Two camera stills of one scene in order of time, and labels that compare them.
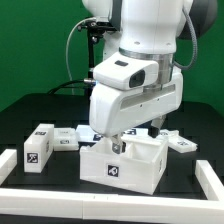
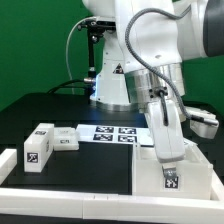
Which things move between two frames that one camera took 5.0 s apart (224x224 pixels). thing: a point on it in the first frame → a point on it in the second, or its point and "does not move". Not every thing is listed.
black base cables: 64,87 does not move
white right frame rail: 209,181 does not move
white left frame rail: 8,162 does not move
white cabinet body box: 140,167 → 192,179
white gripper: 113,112 → 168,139
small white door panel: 65,139 does not move
